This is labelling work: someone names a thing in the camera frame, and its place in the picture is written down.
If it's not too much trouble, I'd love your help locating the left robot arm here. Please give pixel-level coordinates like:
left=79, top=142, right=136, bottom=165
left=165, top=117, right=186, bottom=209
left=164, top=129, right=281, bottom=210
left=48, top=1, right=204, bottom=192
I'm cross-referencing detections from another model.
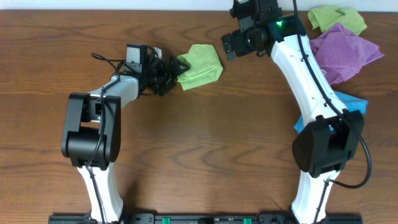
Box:
left=49, top=44, right=190, bottom=223

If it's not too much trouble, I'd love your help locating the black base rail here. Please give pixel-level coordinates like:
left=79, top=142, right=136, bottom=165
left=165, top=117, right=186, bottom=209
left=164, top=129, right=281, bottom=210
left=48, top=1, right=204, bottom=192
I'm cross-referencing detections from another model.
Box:
left=48, top=213, right=363, bottom=224

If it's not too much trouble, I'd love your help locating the blue cloth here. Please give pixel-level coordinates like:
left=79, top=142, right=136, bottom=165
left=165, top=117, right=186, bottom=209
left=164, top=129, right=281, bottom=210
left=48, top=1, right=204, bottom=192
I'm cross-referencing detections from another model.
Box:
left=294, top=91, right=368, bottom=134

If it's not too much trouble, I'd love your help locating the light green cloth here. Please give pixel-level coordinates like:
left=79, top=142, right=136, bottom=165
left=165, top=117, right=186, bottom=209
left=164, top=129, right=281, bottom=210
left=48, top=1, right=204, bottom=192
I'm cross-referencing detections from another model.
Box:
left=177, top=44, right=223, bottom=91

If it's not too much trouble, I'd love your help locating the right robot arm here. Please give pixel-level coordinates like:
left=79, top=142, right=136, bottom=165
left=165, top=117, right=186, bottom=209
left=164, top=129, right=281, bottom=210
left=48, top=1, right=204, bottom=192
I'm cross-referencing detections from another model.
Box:
left=221, top=1, right=364, bottom=223

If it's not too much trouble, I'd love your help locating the purple cloth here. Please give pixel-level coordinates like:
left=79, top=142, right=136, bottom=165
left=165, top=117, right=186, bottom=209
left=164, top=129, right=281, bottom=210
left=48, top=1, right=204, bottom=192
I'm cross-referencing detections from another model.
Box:
left=310, top=22, right=384, bottom=85

